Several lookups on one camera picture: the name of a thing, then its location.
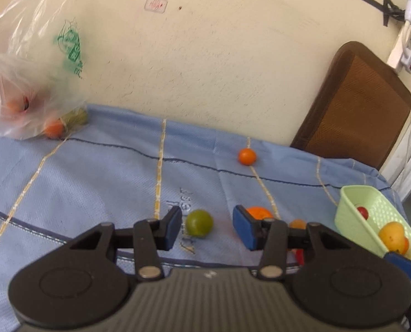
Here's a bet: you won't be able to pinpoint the large yellow orange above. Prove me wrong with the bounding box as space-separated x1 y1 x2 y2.
379 222 406 252

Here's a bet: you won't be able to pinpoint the light green plastic basket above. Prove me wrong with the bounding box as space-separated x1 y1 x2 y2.
334 185 411 261

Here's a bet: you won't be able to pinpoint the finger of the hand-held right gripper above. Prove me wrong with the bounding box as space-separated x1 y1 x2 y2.
385 252 411 282

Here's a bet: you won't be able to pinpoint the clear plastic bag green print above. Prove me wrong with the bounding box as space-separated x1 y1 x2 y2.
0 0 90 141

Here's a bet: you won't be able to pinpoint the black tape strips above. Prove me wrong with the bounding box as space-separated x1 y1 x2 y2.
350 0 406 26

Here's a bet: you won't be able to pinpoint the brown woven mat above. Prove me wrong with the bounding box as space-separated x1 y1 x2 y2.
290 41 411 171

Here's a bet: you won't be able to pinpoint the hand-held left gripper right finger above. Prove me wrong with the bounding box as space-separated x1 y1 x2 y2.
232 205 353 280

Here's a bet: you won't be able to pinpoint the orange tangerine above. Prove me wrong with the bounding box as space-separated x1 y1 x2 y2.
245 206 274 220

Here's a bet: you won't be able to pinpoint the pink wall sticker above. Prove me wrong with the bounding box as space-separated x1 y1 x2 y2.
145 0 168 14

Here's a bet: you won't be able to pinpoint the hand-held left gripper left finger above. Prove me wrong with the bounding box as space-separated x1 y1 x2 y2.
69 206 182 282

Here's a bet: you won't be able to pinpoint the green round fruit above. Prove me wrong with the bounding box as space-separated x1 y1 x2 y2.
185 209 214 238

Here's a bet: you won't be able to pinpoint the blue striped cloth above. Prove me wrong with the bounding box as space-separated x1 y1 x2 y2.
0 103 408 332

